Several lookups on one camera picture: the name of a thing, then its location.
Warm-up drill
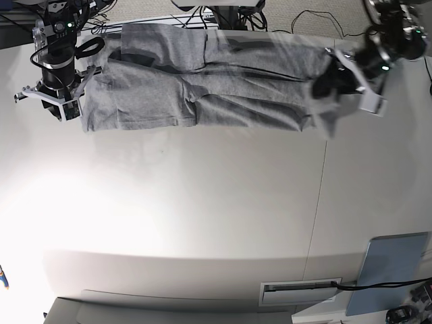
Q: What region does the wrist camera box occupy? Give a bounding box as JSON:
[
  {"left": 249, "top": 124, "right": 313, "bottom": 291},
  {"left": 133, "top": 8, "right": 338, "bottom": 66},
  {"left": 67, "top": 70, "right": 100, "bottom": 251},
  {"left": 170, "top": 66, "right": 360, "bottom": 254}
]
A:
[
  {"left": 358, "top": 92, "right": 387, "bottom": 117},
  {"left": 59, "top": 100, "right": 82, "bottom": 122}
]

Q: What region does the central black stand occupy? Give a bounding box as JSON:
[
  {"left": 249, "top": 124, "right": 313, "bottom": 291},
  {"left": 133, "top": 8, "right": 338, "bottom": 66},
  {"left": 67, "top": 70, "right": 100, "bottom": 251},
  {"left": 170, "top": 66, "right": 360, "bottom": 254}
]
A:
[{"left": 207, "top": 6, "right": 261, "bottom": 30}]

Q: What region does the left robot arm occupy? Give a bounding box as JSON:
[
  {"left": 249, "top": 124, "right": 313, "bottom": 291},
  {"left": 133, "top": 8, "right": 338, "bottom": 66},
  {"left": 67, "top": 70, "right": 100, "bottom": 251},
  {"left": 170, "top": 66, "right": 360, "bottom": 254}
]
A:
[{"left": 306, "top": 1, "right": 428, "bottom": 115}]

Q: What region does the white cable tray box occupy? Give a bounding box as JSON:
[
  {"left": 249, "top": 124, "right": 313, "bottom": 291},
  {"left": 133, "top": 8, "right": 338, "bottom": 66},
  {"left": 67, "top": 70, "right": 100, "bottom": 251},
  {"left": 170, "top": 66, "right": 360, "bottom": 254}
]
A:
[{"left": 259, "top": 278, "right": 342, "bottom": 307}]

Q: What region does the black cable bottom right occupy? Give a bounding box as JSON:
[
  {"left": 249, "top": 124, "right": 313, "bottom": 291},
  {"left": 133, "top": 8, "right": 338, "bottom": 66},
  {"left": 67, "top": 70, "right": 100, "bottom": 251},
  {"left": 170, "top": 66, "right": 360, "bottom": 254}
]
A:
[{"left": 332, "top": 278, "right": 432, "bottom": 292}]

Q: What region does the blue orange tool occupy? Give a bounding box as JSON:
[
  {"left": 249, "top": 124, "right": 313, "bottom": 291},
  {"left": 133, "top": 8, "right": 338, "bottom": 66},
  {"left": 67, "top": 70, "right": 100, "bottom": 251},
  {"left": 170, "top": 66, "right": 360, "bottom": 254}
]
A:
[{"left": 0, "top": 267, "right": 9, "bottom": 290}]

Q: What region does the black floor cable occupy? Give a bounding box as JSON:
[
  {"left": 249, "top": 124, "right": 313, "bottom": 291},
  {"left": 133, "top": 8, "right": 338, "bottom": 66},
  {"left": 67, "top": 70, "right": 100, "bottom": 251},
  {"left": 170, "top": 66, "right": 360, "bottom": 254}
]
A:
[{"left": 292, "top": 9, "right": 365, "bottom": 38}]

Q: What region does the black device bottom right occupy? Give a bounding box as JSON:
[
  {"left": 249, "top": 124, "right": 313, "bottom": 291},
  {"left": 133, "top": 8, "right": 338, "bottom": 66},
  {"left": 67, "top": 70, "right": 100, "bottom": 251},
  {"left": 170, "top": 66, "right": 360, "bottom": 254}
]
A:
[{"left": 385, "top": 305, "right": 418, "bottom": 324}]

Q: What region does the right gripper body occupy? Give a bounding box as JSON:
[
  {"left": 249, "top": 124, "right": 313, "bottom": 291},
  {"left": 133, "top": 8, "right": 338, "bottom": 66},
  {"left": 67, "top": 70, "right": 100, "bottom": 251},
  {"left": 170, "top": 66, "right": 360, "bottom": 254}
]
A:
[{"left": 14, "top": 65, "right": 103, "bottom": 107}]

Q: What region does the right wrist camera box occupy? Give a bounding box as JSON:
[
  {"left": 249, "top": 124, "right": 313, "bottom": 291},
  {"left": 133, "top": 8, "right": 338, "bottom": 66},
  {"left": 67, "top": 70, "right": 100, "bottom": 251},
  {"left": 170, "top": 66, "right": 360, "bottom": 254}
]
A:
[{"left": 59, "top": 100, "right": 82, "bottom": 122}]

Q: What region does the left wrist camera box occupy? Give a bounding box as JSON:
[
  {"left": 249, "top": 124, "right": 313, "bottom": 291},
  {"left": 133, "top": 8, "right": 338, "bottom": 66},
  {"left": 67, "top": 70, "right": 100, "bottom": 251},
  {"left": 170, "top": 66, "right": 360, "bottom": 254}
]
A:
[{"left": 358, "top": 92, "right": 387, "bottom": 117}]

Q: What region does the blue-grey board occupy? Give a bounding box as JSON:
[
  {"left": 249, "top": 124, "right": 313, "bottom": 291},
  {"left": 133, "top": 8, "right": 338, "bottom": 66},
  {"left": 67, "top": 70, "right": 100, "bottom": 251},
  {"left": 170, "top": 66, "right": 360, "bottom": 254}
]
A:
[{"left": 346, "top": 232, "right": 429, "bottom": 317}]

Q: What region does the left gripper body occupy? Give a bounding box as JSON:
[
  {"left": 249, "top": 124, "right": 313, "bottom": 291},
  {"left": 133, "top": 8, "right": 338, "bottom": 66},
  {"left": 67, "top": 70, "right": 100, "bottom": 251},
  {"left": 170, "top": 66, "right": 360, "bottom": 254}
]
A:
[{"left": 323, "top": 47, "right": 382, "bottom": 109}]

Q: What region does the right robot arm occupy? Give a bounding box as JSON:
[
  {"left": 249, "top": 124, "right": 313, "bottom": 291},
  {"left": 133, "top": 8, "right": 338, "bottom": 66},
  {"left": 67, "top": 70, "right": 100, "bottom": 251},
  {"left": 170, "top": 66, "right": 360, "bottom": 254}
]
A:
[{"left": 14, "top": 1, "right": 105, "bottom": 122}]

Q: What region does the grey T-shirt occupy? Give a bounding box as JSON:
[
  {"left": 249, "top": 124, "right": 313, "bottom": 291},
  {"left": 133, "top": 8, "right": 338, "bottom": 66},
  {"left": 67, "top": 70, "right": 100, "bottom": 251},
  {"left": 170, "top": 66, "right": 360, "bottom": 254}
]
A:
[{"left": 80, "top": 24, "right": 358, "bottom": 137}]

